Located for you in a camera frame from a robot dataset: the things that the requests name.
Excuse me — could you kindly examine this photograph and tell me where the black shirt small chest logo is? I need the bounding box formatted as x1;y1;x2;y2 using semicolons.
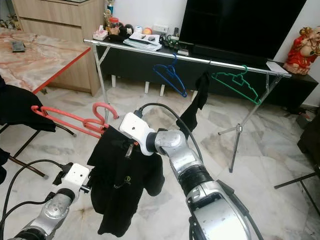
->
87;125;166;238

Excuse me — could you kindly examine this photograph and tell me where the red plastic hanger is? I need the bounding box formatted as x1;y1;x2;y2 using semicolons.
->
29;102;120;140

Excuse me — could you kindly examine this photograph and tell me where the blue plastic hanger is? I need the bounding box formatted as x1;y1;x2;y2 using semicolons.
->
152;53;189;99

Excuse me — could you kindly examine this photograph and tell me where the green plastic hanger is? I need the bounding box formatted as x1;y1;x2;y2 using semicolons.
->
210;64;264;105

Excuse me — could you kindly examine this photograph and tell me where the black low television console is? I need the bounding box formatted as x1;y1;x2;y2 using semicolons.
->
94;39;320;115

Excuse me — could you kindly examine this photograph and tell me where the black T-shirt large green logo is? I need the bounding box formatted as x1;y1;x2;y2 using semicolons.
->
178;71;211;134

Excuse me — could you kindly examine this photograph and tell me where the plain black garment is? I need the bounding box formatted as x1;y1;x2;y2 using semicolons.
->
0;77;56;184

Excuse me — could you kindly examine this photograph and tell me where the stack of white papers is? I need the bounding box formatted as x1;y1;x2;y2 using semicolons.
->
122;33;164;51

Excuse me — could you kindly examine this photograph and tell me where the folding table marble top red edge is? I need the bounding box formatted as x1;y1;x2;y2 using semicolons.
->
0;27;94;179

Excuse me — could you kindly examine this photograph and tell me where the silver metal clothes rack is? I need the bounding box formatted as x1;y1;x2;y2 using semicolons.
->
83;38;292;174

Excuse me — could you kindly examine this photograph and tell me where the pink tissue box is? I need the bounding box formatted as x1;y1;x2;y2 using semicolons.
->
92;27;110;41

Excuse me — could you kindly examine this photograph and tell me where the red lidded snack jar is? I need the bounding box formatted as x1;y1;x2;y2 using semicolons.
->
107;17;121;35

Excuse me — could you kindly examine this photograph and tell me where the white power socket box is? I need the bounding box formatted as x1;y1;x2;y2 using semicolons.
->
152;23;170;35

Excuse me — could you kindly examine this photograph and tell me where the light wooden cabinet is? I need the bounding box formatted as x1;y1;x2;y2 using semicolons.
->
11;0;106;97

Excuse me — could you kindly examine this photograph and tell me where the black soundbar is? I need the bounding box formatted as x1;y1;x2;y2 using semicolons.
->
190;43;272;63

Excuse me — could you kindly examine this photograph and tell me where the black mobile phone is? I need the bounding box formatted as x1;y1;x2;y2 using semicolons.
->
11;40;27;53

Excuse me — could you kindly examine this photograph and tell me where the black flat screen television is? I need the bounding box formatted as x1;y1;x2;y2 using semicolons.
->
178;0;309;62

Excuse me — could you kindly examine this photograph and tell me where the white paper sheet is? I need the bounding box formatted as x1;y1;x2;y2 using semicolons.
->
264;59;291;76

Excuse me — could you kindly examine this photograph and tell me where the grey red floor device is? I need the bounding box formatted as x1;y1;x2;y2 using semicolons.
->
295;110;312;130

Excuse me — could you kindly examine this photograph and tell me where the red gold laughing Buddha statue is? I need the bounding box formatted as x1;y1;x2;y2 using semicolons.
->
282;26;320;76

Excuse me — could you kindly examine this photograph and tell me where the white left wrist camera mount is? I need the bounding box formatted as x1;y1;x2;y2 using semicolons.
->
63;162;92;195

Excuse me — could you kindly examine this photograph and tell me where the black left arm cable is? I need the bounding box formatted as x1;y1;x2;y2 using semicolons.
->
0;158;74;237

